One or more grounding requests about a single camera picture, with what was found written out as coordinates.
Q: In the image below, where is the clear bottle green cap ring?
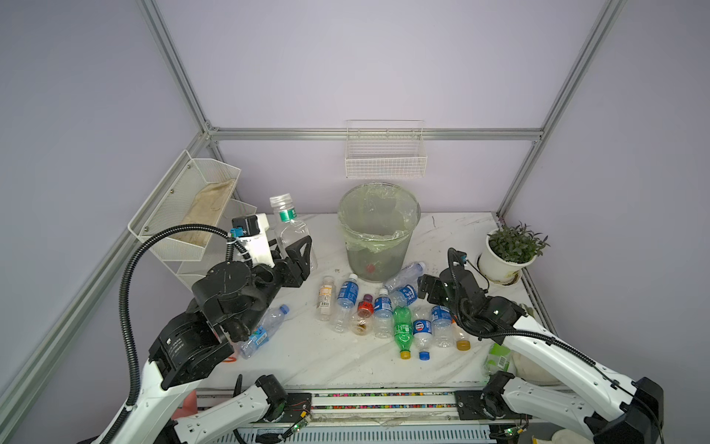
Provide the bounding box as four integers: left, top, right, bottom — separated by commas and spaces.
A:
268, 192, 318, 273

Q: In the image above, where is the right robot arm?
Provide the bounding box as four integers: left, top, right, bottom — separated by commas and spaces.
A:
418, 248, 665, 443

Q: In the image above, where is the clear bottle near bin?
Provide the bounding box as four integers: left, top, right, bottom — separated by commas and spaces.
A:
383, 262, 426, 292

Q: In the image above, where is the grey bin with green liner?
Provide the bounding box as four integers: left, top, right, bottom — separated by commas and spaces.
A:
338, 182, 422, 282

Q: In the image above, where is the blue label water bottle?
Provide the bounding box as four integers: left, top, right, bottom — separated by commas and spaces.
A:
388, 280, 418, 309

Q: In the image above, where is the blue label bottle right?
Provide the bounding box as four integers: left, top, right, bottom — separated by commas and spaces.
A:
431, 305, 454, 348

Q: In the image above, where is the pepsi bottle blue cap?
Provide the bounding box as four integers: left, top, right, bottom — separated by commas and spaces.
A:
412, 306, 433, 361

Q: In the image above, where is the green soda bottle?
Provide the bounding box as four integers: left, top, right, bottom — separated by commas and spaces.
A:
393, 306, 413, 360

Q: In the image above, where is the beige label small bottle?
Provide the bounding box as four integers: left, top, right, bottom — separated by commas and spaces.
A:
316, 276, 335, 322

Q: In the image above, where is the orange label yellow cap bottle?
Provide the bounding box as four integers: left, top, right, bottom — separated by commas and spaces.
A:
452, 321, 471, 352

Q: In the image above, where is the potted green plant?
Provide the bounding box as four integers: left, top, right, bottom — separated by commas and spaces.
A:
478, 223, 549, 285

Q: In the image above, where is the blue label bottle left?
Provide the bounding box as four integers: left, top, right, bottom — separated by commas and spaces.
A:
330, 274, 359, 333

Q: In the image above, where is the lime label bottle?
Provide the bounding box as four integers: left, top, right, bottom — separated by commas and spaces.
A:
483, 342, 515, 377

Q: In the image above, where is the beige cloth in shelf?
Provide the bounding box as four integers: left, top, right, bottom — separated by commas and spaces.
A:
171, 179, 236, 247

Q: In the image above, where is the white two-tier mesh shelf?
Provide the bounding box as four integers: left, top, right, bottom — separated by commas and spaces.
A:
128, 152, 256, 288

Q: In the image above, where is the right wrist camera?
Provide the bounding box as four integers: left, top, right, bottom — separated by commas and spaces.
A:
447, 248, 468, 268

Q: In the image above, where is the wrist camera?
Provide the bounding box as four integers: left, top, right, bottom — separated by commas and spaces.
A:
447, 248, 468, 268
230, 213, 275, 268

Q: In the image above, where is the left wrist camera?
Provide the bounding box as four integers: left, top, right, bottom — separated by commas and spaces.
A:
230, 213, 275, 268

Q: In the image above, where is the white wire wall basket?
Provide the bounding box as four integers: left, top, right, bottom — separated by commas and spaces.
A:
345, 120, 428, 181

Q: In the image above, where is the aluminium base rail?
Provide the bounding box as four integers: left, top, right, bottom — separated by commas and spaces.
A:
182, 382, 611, 444

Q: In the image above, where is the white glove at rail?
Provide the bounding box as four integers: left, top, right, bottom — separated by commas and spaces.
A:
532, 429, 593, 444

